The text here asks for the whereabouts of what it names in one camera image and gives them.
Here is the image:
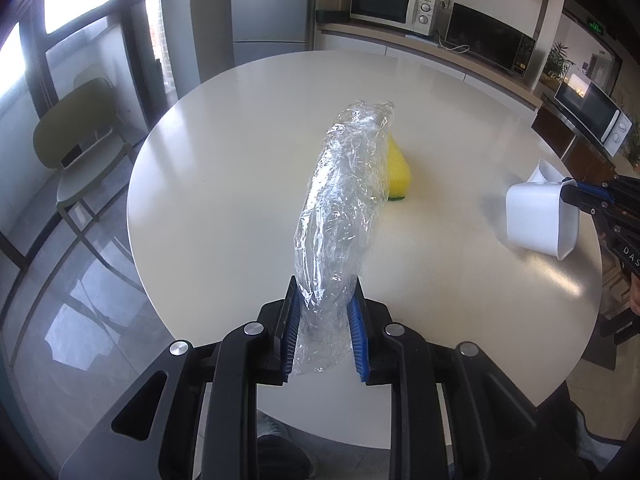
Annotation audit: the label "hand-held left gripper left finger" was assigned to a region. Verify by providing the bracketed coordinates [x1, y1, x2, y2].
[65, 275, 303, 480]

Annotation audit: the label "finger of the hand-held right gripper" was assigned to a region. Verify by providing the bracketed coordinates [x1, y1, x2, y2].
[560, 177, 616, 214]

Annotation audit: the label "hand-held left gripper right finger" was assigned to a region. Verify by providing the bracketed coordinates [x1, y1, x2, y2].
[347, 280, 588, 480]

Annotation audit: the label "clear plastic wrap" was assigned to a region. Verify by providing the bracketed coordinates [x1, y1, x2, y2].
[291, 99, 397, 377]

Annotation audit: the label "white microwave with black door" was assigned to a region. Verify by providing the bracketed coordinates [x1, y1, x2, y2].
[554, 74, 633, 158]

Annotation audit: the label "brown wooden cabinet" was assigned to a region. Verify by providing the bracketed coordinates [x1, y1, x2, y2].
[532, 95, 616, 176]

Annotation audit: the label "green potted plant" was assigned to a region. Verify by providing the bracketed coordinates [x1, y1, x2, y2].
[542, 42, 576, 86]

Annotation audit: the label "yellow sponge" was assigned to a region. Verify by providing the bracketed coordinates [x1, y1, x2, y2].
[385, 132, 414, 204]

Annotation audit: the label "black oven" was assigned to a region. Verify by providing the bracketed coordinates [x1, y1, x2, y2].
[444, 2, 537, 78]

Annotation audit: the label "person's dark trousers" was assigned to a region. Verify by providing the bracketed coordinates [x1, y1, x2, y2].
[537, 380, 640, 480]

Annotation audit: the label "white microwave with two knobs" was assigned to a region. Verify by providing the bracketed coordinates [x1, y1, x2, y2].
[349, 0, 441, 37]

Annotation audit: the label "green chair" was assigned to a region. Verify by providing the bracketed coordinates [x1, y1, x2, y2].
[32, 77, 151, 293]

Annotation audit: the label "silver refrigerator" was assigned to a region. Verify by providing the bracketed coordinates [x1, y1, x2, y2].
[230, 0, 317, 68]

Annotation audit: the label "white power cable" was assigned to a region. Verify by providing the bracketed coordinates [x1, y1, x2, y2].
[437, 35, 471, 55]

